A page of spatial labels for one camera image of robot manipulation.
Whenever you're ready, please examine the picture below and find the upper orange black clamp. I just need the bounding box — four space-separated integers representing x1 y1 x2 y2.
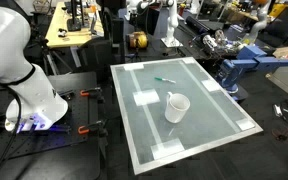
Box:
80 87 105 103

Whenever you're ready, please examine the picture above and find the black office chair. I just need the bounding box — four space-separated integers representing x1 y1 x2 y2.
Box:
76 37 125 83

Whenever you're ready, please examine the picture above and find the yellow cable reel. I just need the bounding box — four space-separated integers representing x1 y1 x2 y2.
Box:
128 31 148 49

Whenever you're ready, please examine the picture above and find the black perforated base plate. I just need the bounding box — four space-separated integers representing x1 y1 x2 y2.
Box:
0 72 97 158

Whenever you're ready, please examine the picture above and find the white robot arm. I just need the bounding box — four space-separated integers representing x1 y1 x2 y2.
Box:
0 6 68 131

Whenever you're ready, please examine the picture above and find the lower orange black clamp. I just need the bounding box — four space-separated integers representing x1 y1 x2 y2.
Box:
78 120 108 137

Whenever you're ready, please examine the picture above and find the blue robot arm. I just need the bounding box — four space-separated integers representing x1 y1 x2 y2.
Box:
215 45 288 101

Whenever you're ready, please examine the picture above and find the wooden desk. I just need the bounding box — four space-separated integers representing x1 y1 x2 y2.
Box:
45 1 104 48

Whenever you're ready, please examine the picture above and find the glass table top panel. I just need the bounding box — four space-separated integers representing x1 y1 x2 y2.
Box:
111 57 262 175

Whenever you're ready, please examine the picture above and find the green and white pen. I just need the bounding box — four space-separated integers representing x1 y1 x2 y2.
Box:
154 77 176 84

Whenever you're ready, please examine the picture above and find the white ceramic mug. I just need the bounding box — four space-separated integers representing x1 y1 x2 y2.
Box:
164 92 191 123

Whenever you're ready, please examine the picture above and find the orange black clamp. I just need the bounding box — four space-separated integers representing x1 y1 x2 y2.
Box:
78 120 108 137
80 87 105 103

